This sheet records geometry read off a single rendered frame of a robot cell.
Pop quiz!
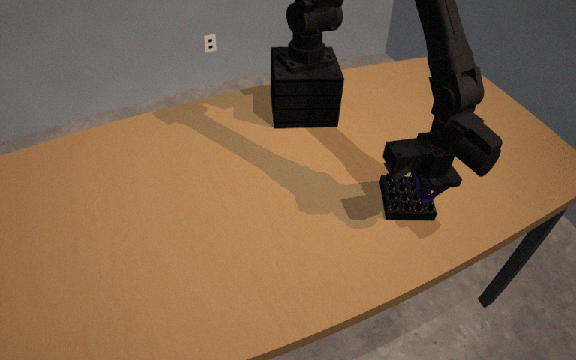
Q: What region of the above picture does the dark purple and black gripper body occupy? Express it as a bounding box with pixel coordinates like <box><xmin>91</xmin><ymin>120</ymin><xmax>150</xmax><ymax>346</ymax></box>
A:
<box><xmin>413</xmin><ymin>138</ymin><xmax>462</xmax><ymax>191</ymax></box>

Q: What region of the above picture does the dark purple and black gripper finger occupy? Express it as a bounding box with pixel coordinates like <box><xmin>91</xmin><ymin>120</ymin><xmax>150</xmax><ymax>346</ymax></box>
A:
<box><xmin>419</xmin><ymin>182</ymin><xmax>449</xmax><ymax>206</ymax></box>
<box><xmin>411</xmin><ymin>171</ymin><xmax>420</xmax><ymax>199</ymax></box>

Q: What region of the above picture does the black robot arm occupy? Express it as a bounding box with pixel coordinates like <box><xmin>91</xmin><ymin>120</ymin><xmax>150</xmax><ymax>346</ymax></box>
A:
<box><xmin>277</xmin><ymin>0</ymin><xmax>503</xmax><ymax>180</ymax></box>

